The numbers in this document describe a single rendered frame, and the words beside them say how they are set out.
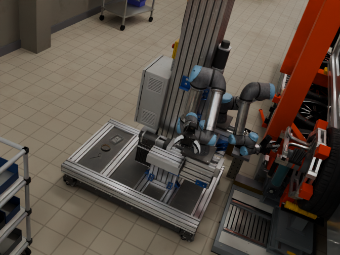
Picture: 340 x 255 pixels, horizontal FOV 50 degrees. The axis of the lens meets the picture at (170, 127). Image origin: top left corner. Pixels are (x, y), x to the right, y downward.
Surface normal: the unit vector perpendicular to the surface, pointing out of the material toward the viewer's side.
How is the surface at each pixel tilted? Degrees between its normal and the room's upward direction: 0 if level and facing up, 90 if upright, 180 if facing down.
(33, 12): 90
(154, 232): 0
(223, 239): 0
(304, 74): 90
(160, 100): 90
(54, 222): 0
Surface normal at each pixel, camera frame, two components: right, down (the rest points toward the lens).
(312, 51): -0.33, 0.50
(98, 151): 0.20, -0.79
